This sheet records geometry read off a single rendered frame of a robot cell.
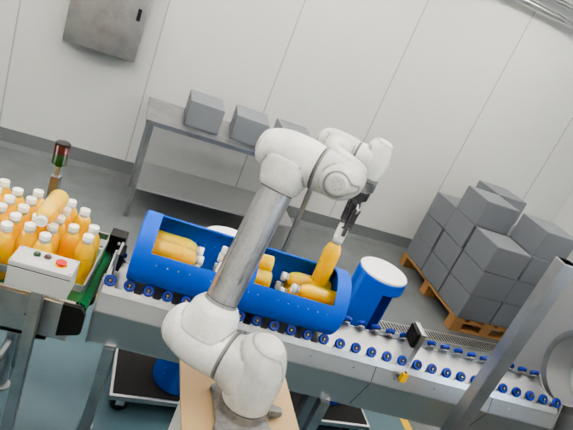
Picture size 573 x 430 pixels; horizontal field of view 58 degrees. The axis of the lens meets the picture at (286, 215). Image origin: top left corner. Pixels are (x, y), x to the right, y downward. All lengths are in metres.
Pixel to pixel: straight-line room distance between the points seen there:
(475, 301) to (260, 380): 3.81
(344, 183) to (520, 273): 3.92
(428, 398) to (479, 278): 2.60
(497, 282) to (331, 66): 2.59
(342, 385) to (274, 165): 1.24
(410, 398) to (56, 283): 1.57
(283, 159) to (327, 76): 3.93
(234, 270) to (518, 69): 5.12
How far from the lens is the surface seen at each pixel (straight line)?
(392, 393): 2.47
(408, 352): 2.47
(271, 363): 1.49
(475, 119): 6.16
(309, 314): 2.11
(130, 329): 2.20
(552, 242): 5.21
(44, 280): 1.88
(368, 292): 2.83
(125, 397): 2.83
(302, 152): 1.43
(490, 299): 5.20
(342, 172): 1.39
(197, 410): 1.64
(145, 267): 2.00
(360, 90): 5.48
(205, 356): 1.54
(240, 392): 1.54
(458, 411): 2.34
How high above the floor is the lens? 2.15
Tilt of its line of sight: 22 degrees down
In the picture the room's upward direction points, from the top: 23 degrees clockwise
